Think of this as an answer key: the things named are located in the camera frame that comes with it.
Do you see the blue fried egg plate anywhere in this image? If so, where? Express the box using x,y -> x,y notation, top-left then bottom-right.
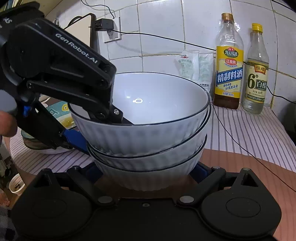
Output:
21,97 -> 78,150

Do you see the person's left hand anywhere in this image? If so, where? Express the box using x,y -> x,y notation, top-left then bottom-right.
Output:
0,110 -> 18,138

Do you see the small white cup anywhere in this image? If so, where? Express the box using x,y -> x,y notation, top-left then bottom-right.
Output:
9,173 -> 26,194

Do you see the thin black cable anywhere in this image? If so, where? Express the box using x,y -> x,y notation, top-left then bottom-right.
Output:
81,0 -> 116,19

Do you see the long black cable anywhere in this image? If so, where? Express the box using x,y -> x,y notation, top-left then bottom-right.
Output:
112,29 -> 296,194

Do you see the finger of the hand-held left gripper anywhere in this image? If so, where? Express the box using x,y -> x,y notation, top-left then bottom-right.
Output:
19,92 -> 89,154
26,79 -> 136,126

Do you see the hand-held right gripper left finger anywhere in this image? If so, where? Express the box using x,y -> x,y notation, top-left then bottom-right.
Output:
31,162 -> 115,207

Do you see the white salt packet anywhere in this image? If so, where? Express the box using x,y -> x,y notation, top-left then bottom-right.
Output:
177,49 -> 201,80

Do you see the yellow label cooking wine bottle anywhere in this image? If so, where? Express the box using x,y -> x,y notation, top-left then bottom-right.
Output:
212,12 -> 245,110

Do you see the clear white vinegar bottle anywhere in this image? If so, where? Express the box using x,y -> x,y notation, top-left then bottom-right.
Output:
243,22 -> 270,115

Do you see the cream cutting board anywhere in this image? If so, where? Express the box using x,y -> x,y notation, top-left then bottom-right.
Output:
63,12 -> 100,54

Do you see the dark appliance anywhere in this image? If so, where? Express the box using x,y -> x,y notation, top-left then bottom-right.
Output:
283,101 -> 296,140

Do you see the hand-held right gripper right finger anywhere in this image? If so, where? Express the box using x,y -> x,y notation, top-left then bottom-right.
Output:
176,162 -> 265,207

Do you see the white ribbed bowl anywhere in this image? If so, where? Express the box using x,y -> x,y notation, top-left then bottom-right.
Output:
68,72 -> 211,156
89,137 -> 208,192
87,105 -> 212,166

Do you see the white wall socket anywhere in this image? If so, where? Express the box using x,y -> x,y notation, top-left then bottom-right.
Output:
101,17 -> 122,44

